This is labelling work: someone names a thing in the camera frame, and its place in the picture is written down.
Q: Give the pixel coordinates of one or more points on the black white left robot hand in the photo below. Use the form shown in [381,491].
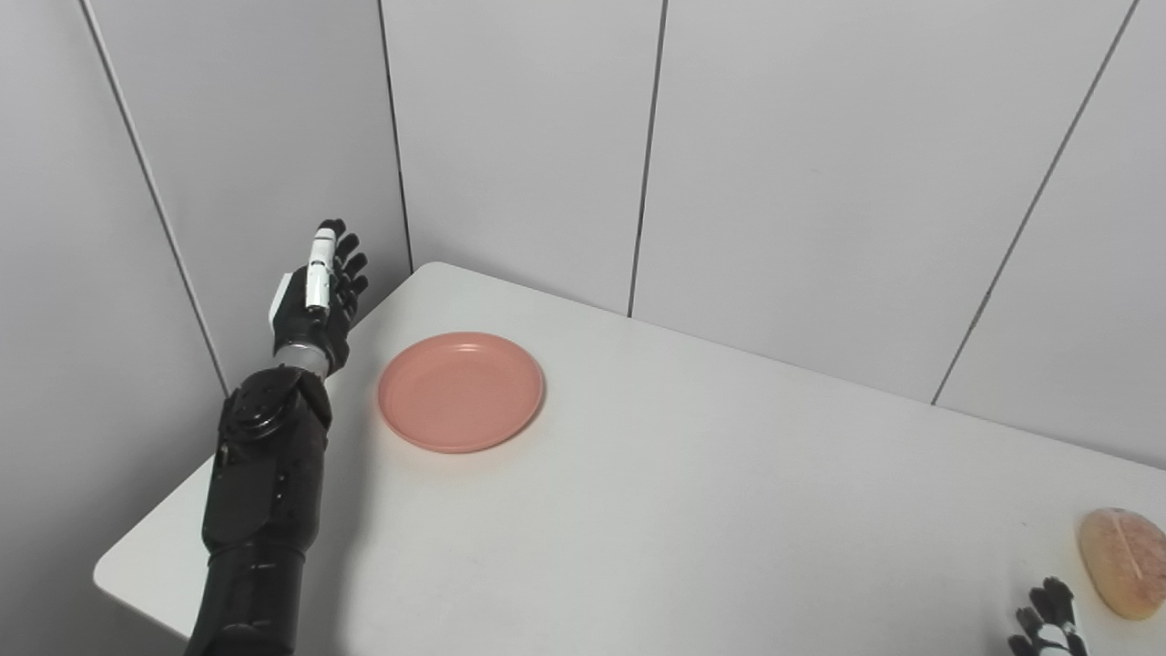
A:
[314,319]

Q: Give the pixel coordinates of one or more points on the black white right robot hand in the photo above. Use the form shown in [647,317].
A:
[1048,629]

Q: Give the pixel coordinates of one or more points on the oval bread roll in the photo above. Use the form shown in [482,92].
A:
[1125,560]

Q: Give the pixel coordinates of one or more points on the pink round plate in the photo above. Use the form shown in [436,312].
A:
[460,392]

